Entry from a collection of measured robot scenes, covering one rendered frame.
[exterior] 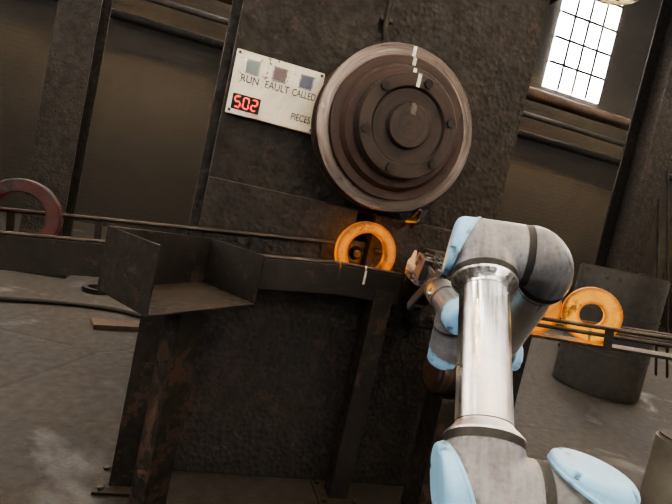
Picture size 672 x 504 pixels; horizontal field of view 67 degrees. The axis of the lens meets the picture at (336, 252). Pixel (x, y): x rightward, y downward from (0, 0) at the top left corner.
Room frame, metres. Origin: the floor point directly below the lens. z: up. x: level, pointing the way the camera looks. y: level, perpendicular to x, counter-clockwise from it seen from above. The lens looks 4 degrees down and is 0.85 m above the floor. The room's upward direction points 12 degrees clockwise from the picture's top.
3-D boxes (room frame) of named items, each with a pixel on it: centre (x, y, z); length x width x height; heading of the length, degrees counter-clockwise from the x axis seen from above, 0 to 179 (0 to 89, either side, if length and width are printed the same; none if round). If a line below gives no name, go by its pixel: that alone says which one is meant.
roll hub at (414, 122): (1.40, -0.11, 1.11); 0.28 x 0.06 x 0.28; 106
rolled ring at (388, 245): (1.50, -0.09, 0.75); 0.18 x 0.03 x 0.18; 107
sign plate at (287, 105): (1.50, 0.27, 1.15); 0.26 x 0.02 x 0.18; 106
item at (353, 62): (1.49, -0.09, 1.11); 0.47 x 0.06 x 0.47; 106
